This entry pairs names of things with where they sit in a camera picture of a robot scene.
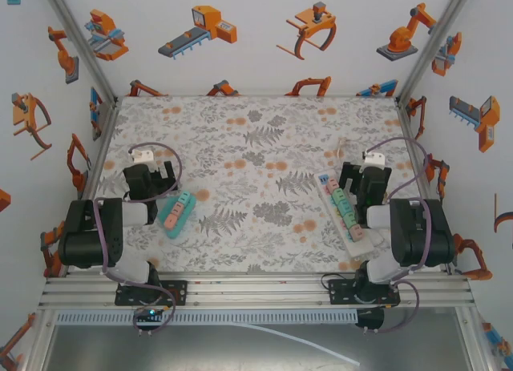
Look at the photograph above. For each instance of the aluminium frame rail with grooves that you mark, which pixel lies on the aluminium frame rail with grooves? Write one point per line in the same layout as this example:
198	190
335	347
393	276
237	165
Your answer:
260	293

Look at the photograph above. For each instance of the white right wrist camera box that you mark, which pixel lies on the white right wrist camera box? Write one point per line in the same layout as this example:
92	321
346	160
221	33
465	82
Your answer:
374	159

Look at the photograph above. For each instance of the aluminium frame leg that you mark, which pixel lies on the aluminium frame leg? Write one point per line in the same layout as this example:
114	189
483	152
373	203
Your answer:
38	343
479	343

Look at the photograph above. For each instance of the pink plug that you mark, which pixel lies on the pink plug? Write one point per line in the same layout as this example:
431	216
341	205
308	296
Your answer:
179	206
332	185
355	234
172	220

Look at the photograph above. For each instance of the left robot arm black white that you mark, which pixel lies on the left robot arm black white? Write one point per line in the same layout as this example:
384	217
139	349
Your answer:
90	235

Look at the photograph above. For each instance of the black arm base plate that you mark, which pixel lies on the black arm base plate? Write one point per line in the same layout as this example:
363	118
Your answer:
178	293
340	293

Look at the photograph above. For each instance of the aluminium frame post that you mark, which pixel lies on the aluminium frame post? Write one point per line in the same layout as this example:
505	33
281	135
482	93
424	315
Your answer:
432	46
82	46

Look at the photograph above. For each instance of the black controller box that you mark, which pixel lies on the black controller box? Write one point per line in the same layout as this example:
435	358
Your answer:
370	317

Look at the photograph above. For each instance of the controller board with green light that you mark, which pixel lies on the controller board with green light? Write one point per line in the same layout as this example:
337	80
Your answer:
149	314

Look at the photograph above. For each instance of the white power strip coloured sockets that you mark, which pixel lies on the white power strip coloured sockets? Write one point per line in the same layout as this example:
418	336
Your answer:
360	248

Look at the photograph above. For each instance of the white plastic tube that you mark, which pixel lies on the white plastic tube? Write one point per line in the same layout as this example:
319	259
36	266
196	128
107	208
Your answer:
352	361

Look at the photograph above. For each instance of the teal power strip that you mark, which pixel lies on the teal power strip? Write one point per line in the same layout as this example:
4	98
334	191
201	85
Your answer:
176	232

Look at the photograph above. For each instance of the floral table cover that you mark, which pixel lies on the floral table cover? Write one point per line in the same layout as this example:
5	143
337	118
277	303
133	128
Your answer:
260	118

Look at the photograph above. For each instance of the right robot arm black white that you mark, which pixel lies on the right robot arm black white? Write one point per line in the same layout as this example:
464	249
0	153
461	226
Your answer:
421	235

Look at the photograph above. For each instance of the green plug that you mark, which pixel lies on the green plug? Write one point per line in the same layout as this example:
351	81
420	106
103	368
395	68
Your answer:
340	195
349	218

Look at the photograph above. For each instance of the aluminium side rail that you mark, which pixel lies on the aluminium side rail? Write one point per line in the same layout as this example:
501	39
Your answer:
90	186
405	122

